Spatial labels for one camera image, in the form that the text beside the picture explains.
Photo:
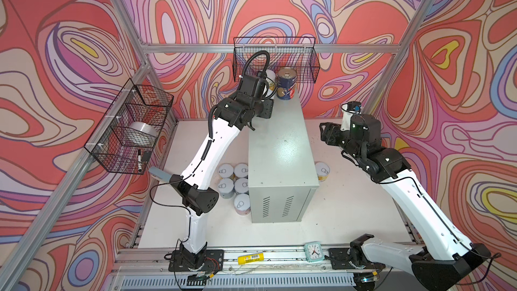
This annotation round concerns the yellow label tag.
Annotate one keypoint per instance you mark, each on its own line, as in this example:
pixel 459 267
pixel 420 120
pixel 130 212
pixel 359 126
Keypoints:
pixel 250 258

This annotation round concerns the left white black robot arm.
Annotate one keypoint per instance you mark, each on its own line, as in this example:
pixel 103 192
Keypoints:
pixel 224 123

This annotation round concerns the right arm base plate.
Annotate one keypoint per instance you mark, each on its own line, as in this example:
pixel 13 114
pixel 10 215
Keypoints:
pixel 342 259

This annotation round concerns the black wire basket back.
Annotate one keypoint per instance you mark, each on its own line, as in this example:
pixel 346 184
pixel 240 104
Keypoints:
pixel 297 52

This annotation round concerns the white tape roll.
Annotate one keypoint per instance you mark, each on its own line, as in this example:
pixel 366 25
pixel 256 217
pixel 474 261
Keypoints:
pixel 144 128

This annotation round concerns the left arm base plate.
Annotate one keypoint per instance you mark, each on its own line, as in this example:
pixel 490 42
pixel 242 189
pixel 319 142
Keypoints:
pixel 208 261

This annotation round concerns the yellow label can right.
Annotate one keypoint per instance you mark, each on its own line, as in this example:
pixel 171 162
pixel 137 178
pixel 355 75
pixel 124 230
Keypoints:
pixel 322 171

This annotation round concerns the grey blue sponge block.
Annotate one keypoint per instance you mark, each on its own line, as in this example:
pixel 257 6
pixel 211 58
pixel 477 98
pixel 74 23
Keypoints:
pixel 160 175

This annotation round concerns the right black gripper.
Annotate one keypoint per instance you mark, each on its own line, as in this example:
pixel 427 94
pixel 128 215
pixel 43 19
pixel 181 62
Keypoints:
pixel 330 131

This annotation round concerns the pull-tab can middle left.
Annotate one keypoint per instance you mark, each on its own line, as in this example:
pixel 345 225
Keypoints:
pixel 226 188

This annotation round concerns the pull-tab can front right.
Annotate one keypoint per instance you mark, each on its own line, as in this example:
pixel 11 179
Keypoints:
pixel 242 204

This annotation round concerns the black wire basket left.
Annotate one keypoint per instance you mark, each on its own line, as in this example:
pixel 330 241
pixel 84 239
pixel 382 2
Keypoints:
pixel 116 147

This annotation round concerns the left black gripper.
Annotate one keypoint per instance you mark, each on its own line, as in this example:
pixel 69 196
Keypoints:
pixel 268 108

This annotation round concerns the pull-tab can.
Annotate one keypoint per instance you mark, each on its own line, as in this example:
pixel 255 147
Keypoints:
pixel 226 171
pixel 241 186
pixel 226 188
pixel 241 170
pixel 242 204

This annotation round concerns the grey metal cabinet box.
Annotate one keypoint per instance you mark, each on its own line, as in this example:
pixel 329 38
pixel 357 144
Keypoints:
pixel 282 172

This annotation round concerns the blue label tin can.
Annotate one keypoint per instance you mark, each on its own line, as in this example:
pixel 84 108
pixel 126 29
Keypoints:
pixel 286 81

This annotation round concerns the pull-tab can back left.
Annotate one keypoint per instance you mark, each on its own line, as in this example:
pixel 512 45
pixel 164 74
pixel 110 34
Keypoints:
pixel 226 171

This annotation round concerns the pull-tab can back right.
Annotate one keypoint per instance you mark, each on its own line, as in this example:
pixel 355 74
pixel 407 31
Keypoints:
pixel 241 170

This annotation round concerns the pull-tab can middle right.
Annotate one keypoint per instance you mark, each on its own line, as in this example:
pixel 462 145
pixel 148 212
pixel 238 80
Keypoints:
pixel 241 186

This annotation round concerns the black marker pen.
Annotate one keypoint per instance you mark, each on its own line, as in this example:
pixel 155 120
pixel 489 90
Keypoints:
pixel 139 161

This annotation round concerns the black wire basket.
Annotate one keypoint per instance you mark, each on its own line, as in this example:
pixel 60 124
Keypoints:
pixel 297 52
pixel 116 147

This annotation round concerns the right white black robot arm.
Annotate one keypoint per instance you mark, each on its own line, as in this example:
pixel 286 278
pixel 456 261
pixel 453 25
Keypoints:
pixel 447 255

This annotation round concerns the green orange peach can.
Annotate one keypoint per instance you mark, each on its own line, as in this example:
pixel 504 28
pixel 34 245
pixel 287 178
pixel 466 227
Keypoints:
pixel 271 80

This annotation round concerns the small green alarm clock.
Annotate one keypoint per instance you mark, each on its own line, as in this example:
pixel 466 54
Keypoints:
pixel 313 252

